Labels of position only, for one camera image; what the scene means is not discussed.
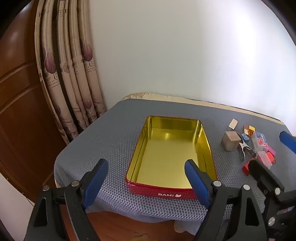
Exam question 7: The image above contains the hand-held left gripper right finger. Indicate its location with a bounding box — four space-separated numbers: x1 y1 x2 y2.
184 159 270 241

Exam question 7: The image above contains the red round object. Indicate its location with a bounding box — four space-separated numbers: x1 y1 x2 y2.
242 161 252 176

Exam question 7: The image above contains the brown cardboard cube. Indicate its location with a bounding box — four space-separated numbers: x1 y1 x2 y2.
222 131 241 152

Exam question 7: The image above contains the red tin box gold inside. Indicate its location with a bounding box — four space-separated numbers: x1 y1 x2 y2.
125 115 218 200

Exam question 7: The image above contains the grey mesh table mat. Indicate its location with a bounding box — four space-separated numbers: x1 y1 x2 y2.
54 94 296 235

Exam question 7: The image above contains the brown wooden door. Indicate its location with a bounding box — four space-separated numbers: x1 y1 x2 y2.
0 2 70 200

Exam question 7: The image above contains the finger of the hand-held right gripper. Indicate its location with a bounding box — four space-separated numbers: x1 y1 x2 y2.
279 131 296 154
248 159 285 231

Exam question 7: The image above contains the beige leaf print curtain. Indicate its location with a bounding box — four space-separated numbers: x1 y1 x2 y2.
34 0 107 145

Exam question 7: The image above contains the blue red clear plastic box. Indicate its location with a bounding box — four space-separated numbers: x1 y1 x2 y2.
252 131 269 151

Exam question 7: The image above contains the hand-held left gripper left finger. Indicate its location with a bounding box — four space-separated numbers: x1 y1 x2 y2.
24 158 109 241

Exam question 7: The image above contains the beige tablecloth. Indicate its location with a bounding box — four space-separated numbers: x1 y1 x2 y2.
122 92 285 124

